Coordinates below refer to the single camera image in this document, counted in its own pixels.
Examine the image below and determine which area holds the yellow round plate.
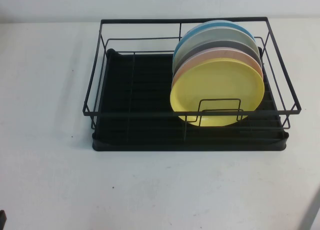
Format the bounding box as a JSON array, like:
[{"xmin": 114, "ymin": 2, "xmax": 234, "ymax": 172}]
[{"xmin": 169, "ymin": 57, "xmax": 266, "ymax": 128}]

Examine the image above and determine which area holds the pink round plate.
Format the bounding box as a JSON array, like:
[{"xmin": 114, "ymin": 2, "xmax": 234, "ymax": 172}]
[{"xmin": 171, "ymin": 46, "xmax": 264, "ymax": 84}]

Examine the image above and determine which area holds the grey round plate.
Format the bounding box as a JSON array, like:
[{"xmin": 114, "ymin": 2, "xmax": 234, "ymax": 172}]
[{"xmin": 184, "ymin": 39, "xmax": 262, "ymax": 66}]

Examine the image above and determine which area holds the blue round plate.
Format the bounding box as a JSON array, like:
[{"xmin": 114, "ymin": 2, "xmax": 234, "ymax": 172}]
[{"xmin": 173, "ymin": 20, "xmax": 256, "ymax": 56}]

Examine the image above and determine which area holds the pale green round plate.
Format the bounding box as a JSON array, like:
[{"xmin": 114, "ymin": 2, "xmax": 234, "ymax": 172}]
[{"xmin": 172, "ymin": 27, "xmax": 260, "ymax": 66}]

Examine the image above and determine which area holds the black wire dish rack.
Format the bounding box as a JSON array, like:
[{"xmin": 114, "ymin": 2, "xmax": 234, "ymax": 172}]
[{"xmin": 81, "ymin": 16, "xmax": 303, "ymax": 141}]

